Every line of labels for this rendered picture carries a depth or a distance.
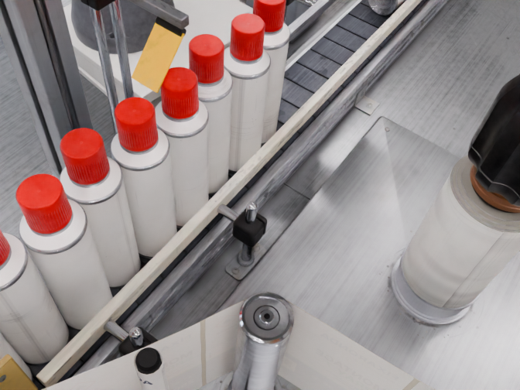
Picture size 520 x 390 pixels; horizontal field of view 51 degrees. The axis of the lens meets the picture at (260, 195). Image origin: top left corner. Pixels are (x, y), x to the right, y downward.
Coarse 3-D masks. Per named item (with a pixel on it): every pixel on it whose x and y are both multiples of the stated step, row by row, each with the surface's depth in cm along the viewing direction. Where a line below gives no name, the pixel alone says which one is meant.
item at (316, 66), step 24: (336, 24) 87; (360, 24) 88; (312, 48) 83; (336, 48) 84; (288, 72) 80; (312, 72) 80; (288, 96) 77; (336, 96) 80; (312, 120) 75; (288, 144) 72; (264, 168) 69; (240, 192) 66; (216, 216) 64; (144, 264) 61; (72, 336) 55
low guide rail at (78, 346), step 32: (416, 0) 87; (384, 32) 81; (352, 64) 76; (320, 96) 72; (288, 128) 68; (256, 160) 65; (224, 192) 62; (192, 224) 59; (160, 256) 57; (128, 288) 54; (96, 320) 52; (64, 352) 50
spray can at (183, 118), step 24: (168, 72) 48; (192, 72) 48; (168, 96) 48; (192, 96) 48; (168, 120) 50; (192, 120) 50; (192, 144) 51; (192, 168) 54; (192, 192) 57; (192, 216) 61
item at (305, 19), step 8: (320, 0) 77; (328, 0) 77; (336, 0) 79; (312, 8) 76; (320, 8) 76; (304, 16) 74; (312, 16) 75; (296, 24) 73; (304, 24) 74; (296, 32) 73
